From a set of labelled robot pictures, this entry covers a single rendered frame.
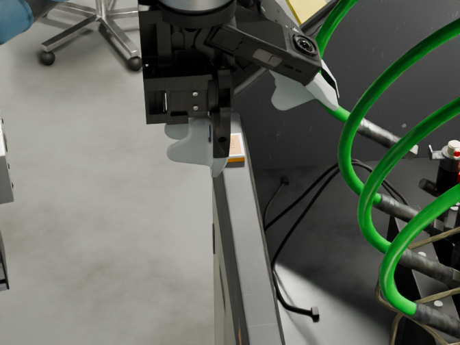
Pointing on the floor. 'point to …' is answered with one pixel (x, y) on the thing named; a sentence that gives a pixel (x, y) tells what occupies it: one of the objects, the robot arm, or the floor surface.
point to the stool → (104, 14)
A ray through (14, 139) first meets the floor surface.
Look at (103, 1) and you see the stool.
